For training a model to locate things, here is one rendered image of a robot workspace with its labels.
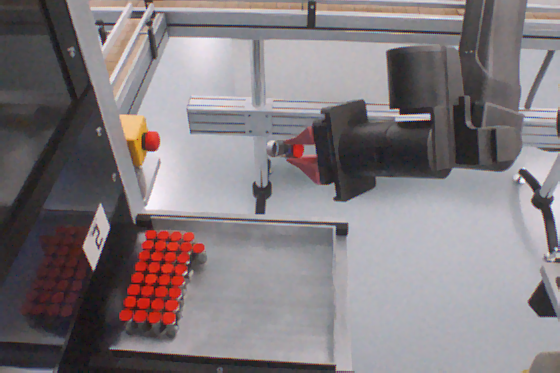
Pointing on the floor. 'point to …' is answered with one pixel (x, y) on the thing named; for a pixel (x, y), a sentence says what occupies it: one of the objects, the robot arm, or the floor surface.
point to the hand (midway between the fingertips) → (293, 149)
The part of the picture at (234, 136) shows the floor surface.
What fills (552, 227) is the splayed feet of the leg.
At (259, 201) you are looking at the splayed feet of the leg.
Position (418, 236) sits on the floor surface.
